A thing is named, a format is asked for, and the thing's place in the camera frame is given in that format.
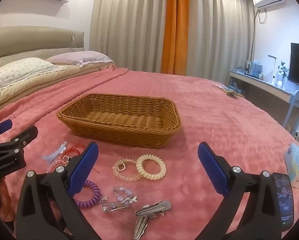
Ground small packets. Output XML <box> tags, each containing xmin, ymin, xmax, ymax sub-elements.
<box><xmin>216</xmin><ymin>84</ymin><xmax>245</xmax><ymax>99</ymax></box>

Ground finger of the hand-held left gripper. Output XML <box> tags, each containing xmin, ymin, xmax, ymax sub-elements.
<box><xmin>0</xmin><ymin>119</ymin><xmax>13</xmax><ymax>138</ymax></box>
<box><xmin>0</xmin><ymin>126</ymin><xmax>39</xmax><ymax>160</ymax></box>

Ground purple spiral hair tie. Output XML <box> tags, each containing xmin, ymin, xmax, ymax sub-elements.
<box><xmin>73</xmin><ymin>180</ymin><xmax>101</xmax><ymax>209</ymax></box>

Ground orange curtain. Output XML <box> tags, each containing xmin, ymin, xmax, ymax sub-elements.
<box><xmin>161</xmin><ymin>0</ymin><xmax>191</xmax><ymax>75</ymax></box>

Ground floral pillow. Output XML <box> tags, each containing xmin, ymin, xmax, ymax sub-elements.
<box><xmin>0</xmin><ymin>57</ymin><xmax>67</xmax><ymax>95</ymax></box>

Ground grey chair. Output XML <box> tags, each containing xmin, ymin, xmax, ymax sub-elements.
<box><xmin>282</xmin><ymin>90</ymin><xmax>299</xmax><ymax>130</ymax></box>

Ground white vase with flowers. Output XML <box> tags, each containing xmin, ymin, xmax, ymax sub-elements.
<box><xmin>274</xmin><ymin>60</ymin><xmax>289</xmax><ymax>88</ymax></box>

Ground pink bead bracelet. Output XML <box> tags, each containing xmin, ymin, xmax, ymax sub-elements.
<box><xmin>46</xmin><ymin>155</ymin><xmax>67</xmax><ymax>174</ymax></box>

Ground beige padded headboard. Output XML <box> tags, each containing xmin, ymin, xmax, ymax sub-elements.
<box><xmin>0</xmin><ymin>26</ymin><xmax>86</xmax><ymax>63</ymax></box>

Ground beige quilt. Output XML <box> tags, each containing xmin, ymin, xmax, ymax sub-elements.
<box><xmin>0</xmin><ymin>64</ymin><xmax>116</xmax><ymax>114</ymax></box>

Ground silver hair clip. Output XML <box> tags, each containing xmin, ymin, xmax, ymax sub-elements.
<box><xmin>135</xmin><ymin>200</ymin><xmax>172</xmax><ymax>217</ymax></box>
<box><xmin>132</xmin><ymin>215</ymin><xmax>150</xmax><ymax>240</ymax></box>

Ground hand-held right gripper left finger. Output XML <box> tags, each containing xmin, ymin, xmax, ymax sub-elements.
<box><xmin>16</xmin><ymin>141</ymin><xmax>102</xmax><ymax>240</ymax></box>

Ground cream spiral hair tie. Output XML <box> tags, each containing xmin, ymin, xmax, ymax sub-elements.
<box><xmin>136</xmin><ymin>154</ymin><xmax>166</xmax><ymax>180</ymax></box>

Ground beige curtain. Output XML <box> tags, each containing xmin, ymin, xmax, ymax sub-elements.
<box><xmin>89</xmin><ymin>0</ymin><xmax>255</xmax><ymax>77</ymax></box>

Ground tissue pack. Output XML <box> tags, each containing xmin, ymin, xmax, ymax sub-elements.
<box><xmin>284</xmin><ymin>140</ymin><xmax>299</xmax><ymax>183</ymax></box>

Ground white desk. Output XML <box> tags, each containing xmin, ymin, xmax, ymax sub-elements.
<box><xmin>229</xmin><ymin>69</ymin><xmax>297</xmax><ymax>104</ymax></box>

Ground brown wicker basket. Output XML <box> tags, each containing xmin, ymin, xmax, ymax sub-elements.
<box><xmin>56</xmin><ymin>93</ymin><xmax>182</xmax><ymax>148</ymax></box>

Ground pink blanket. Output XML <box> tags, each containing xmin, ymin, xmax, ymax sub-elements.
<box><xmin>0</xmin><ymin>67</ymin><xmax>299</xmax><ymax>240</ymax></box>

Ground white desk lamp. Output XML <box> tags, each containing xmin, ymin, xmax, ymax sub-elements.
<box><xmin>268</xmin><ymin>54</ymin><xmax>277</xmax><ymax>83</ymax></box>

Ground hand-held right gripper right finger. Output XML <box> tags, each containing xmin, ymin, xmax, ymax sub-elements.
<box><xmin>194</xmin><ymin>142</ymin><xmax>283</xmax><ymax>240</ymax></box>

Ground purple pillow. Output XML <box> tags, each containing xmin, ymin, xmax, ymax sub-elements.
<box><xmin>45</xmin><ymin>50</ymin><xmax>114</xmax><ymax>68</ymax></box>

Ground black smartphone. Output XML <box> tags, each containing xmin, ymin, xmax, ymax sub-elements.
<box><xmin>272</xmin><ymin>172</ymin><xmax>294</xmax><ymax>233</ymax></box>

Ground light blue hair clip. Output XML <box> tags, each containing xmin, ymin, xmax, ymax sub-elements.
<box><xmin>42</xmin><ymin>142</ymin><xmax>68</xmax><ymax>164</ymax></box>

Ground crystal bead bracelet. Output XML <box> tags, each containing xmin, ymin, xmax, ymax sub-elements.
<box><xmin>101</xmin><ymin>186</ymin><xmax>138</xmax><ymax>213</ymax></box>

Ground row of books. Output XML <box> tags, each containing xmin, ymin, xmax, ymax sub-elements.
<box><xmin>246</xmin><ymin>59</ymin><xmax>263</xmax><ymax>77</ymax></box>

